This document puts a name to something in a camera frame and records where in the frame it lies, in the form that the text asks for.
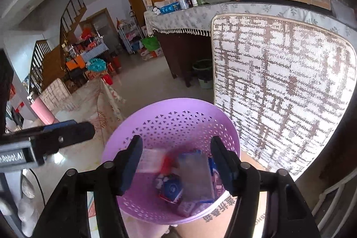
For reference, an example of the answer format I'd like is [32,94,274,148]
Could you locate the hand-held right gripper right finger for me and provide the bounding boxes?
[210,136,318,238]

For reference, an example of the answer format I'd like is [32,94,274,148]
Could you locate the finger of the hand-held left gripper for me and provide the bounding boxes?
[29,120,96,166]

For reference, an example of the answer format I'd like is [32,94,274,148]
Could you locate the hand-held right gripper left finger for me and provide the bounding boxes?
[39,135,143,238]

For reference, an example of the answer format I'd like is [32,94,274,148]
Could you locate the white wrapper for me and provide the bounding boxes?
[138,148,168,174]

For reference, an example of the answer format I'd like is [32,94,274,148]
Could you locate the clear grey plastic packet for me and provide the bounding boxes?
[178,153,216,201]

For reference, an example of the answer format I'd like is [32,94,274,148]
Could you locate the red wrapper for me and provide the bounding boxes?
[160,154,179,174]

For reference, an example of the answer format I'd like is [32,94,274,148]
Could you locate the blue white packet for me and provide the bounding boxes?
[155,172,183,203]

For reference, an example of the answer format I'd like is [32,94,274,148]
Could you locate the small white pink packet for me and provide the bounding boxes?
[177,200,197,217]

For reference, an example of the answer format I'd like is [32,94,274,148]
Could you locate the purple plastic basket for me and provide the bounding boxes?
[101,98,241,224]

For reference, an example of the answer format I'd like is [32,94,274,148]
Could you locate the geometric pattern tablecloth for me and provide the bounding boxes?
[53,78,127,130]

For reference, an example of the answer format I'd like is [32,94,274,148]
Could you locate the pink bottle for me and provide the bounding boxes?
[26,95,60,125]

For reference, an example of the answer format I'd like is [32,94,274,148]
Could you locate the tan printed cardboard box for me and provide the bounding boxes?
[173,150,279,238]

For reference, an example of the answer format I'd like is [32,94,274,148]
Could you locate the orange bag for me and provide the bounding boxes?
[65,55,85,71]

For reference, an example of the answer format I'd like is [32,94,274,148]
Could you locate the wooden staircase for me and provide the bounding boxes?
[28,0,87,95]

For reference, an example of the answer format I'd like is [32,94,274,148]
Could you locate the green bin with black bag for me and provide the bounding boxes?
[192,59,214,89]

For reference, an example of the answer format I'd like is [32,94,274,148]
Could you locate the woven patterned chair back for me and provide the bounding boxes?
[210,13,357,180]

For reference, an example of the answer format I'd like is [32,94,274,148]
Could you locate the rolling storage rack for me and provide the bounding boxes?
[118,20,143,55]

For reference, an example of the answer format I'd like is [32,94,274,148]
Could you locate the wooden door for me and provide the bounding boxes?
[86,8,119,45]

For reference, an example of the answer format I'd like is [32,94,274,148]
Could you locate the green plastic bag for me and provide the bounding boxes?
[141,37,161,52]

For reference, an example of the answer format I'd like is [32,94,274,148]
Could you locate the dark wooden table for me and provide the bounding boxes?
[155,32,215,88]

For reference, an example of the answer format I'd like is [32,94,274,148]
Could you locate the leaf print tablecloth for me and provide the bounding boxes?
[143,2,357,42]

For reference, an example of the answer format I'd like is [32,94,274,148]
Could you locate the blue tissue pack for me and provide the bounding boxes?
[160,2,181,14]

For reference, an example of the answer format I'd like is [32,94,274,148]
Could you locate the black cable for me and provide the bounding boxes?
[29,168,46,206]

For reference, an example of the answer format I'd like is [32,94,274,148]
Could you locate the white chair frame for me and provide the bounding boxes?
[311,179,352,230]

